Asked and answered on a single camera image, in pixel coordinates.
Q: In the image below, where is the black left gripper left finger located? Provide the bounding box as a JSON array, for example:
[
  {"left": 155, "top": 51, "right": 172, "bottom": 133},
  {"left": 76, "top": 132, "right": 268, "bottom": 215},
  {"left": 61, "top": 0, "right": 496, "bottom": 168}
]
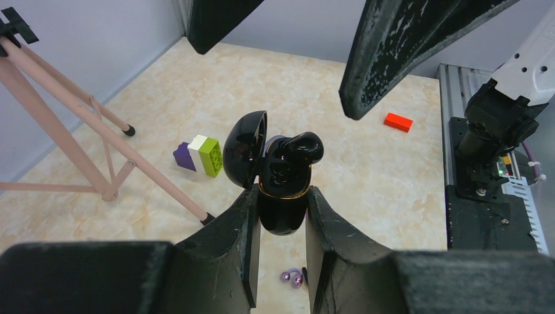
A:
[{"left": 1, "top": 186, "right": 260, "bottom": 313}]

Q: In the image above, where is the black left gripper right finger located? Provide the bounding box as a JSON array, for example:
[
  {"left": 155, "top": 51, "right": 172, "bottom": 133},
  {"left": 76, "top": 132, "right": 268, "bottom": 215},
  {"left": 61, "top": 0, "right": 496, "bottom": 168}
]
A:
[{"left": 306, "top": 186, "right": 554, "bottom": 313}]

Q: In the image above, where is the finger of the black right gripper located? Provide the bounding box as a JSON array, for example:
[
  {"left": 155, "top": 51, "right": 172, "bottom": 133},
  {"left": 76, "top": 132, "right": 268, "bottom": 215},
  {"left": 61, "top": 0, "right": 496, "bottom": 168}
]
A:
[
  {"left": 338, "top": 0, "right": 515, "bottom": 120},
  {"left": 185, "top": 0, "right": 262, "bottom": 55}
]

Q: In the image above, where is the black earbud charging case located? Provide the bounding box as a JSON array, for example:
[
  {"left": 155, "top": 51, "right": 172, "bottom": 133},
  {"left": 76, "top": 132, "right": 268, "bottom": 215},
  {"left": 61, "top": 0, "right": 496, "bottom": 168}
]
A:
[{"left": 223, "top": 111, "right": 313, "bottom": 236}]

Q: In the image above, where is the black earbud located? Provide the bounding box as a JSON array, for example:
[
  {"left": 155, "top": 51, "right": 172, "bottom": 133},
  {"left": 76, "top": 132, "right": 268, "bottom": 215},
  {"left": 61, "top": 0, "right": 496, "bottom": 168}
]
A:
[
  {"left": 277, "top": 131, "right": 325, "bottom": 166},
  {"left": 301, "top": 267, "right": 308, "bottom": 285}
]

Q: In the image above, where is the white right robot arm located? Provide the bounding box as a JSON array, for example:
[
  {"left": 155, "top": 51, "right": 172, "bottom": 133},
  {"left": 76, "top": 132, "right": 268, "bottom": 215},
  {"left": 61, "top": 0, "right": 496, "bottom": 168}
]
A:
[{"left": 184, "top": 1, "right": 554, "bottom": 169}]

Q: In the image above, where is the purple ear clip lower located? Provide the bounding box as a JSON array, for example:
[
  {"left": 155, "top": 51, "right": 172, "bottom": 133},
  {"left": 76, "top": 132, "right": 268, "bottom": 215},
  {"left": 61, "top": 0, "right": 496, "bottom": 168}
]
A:
[{"left": 279, "top": 268, "right": 305, "bottom": 288}]

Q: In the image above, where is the red rectangular block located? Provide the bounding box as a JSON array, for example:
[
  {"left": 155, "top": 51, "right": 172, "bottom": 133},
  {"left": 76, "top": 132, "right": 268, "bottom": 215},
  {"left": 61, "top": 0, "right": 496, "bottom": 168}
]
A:
[{"left": 384, "top": 113, "right": 413, "bottom": 133}]

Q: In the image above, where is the purple white green toy block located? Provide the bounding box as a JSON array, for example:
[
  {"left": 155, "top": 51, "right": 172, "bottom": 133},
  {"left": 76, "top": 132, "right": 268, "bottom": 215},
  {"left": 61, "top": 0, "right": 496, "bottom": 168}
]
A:
[{"left": 173, "top": 135, "right": 223, "bottom": 178}]

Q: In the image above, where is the pink music stand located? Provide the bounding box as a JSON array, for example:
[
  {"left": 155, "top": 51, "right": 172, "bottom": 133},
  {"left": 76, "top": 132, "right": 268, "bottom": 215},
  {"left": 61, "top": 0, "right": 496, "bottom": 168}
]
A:
[{"left": 0, "top": 6, "right": 216, "bottom": 226}]

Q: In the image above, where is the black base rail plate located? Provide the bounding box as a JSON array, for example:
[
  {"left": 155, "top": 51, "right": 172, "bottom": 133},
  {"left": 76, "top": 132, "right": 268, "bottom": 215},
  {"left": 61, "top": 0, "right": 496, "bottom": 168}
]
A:
[{"left": 443, "top": 117, "right": 549, "bottom": 255}]

